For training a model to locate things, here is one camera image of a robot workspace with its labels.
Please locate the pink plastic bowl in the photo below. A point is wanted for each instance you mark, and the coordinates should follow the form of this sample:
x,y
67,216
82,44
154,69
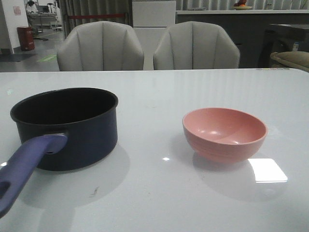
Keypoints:
x,y
224,135

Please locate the dark blue saucepan purple handle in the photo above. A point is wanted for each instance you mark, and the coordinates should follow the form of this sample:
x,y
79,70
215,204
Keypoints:
x,y
59,130

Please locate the right grey upholstered chair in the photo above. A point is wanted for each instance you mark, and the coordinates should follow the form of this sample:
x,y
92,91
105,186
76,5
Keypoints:
x,y
195,45

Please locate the grey upholstered chair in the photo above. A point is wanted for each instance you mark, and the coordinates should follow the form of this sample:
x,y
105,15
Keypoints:
x,y
195,45
101,46

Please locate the left grey upholstered chair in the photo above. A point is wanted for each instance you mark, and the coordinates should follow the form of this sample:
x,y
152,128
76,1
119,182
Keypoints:
x,y
101,46

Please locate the white cabinet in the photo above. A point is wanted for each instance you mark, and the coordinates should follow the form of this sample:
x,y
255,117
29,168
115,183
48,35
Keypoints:
x,y
150,18

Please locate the red barrier belt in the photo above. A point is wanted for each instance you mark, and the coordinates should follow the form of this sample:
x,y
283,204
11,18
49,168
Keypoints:
x,y
99,16

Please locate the dark grey sideboard counter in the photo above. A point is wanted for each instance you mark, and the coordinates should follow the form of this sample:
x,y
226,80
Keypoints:
x,y
246,27

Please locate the fruit plate on counter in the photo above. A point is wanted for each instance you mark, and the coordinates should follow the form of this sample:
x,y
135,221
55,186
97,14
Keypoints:
x,y
241,5

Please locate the red trash bin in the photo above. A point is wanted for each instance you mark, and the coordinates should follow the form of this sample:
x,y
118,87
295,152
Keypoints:
x,y
25,38

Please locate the beige sofa cushion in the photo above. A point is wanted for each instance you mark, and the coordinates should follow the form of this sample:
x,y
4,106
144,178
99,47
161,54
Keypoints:
x,y
292,59

